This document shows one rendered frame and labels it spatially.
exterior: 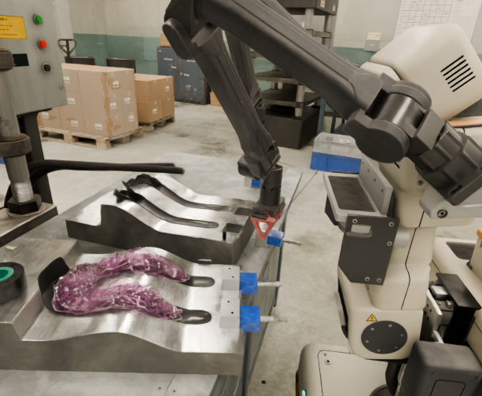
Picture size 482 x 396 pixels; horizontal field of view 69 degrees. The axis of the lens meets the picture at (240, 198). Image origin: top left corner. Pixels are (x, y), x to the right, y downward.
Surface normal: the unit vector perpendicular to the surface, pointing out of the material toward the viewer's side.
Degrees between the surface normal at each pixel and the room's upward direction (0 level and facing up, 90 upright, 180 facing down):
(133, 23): 90
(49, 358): 90
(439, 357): 0
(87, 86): 83
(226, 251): 90
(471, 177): 53
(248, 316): 0
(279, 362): 0
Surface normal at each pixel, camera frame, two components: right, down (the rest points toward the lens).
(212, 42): 0.75, 0.29
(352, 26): -0.43, 0.36
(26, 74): 0.96, 0.16
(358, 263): -0.11, 0.40
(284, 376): 0.04, -0.91
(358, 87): 0.17, -0.25
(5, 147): 0.59, 0.36
